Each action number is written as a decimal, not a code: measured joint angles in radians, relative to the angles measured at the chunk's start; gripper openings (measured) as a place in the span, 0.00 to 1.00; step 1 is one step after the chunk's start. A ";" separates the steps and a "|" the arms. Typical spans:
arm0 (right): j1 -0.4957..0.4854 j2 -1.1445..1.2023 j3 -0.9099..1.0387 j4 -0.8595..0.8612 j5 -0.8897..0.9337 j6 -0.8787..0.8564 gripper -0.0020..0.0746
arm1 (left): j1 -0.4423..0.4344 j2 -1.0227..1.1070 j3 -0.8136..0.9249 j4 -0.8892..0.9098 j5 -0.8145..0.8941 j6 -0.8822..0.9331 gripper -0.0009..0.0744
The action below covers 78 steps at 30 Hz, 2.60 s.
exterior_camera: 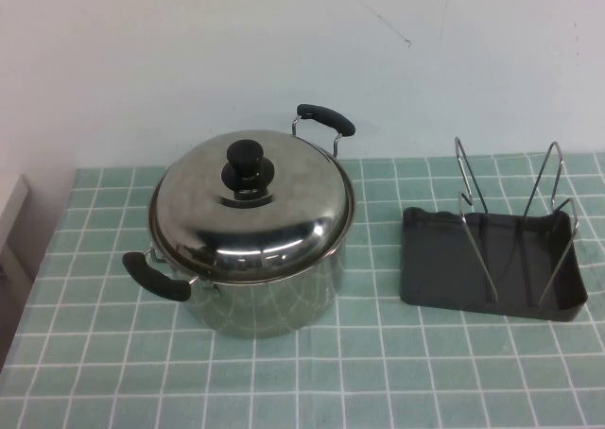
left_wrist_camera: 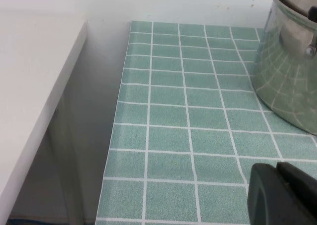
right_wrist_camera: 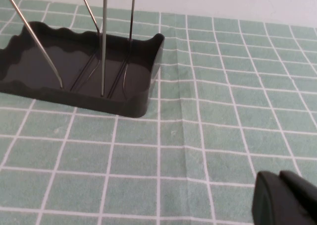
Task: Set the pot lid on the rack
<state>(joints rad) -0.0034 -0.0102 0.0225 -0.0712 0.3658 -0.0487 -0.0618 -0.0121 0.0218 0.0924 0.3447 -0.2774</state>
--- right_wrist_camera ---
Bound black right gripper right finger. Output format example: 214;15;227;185
279;170;317;225

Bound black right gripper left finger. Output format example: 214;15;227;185
252;170;302;225

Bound green checked tablecloth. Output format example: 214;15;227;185
0;0;317;225

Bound black tray wire lid rack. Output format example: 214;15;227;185
0;0;165;118

